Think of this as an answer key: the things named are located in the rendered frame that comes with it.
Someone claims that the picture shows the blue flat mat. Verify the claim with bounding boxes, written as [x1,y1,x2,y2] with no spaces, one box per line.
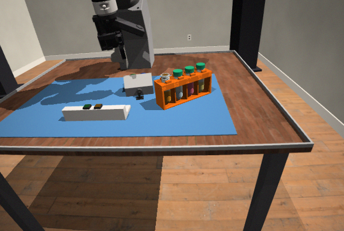
[0,74,237,138]

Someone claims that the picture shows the green round cap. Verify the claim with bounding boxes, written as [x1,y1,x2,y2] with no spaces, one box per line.
[196,63,205,69]
[185,66,194,73]
[173,69,183,76]

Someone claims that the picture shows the orange test tube rack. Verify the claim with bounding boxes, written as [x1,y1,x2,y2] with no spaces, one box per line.
[154,68,212,110]

